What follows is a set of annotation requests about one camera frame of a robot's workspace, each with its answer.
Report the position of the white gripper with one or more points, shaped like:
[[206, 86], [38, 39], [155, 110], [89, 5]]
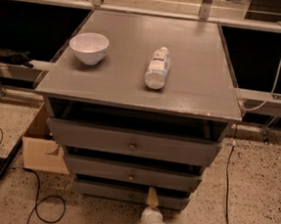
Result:
[[148, 215]]

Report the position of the grey middle drawer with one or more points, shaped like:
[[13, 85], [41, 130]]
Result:
[[132, 173]]

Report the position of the metal rail frame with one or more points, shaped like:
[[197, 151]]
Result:
[[253, 51]]

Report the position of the grey drawer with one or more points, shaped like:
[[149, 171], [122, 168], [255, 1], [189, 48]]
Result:
[[132, 173], [126, 194], [132, 143]]

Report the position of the grey bottom drawer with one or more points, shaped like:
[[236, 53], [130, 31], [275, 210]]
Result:
[[126, 194]]

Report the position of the grey top drawer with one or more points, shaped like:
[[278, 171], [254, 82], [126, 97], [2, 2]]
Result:
[[132, 143]]

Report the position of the white ceramic bowl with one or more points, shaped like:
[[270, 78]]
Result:
[[90, 48]]

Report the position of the clear plastic bottle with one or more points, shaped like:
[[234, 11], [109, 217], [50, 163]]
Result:
[[156, 73]]

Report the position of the grey drawer cabinet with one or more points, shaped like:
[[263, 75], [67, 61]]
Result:
[[197, 102]]

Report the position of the black cloth on rail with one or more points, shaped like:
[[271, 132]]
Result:
[[12, 57]]

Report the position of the cardboard box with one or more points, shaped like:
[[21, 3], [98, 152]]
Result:
[[40, 151]]

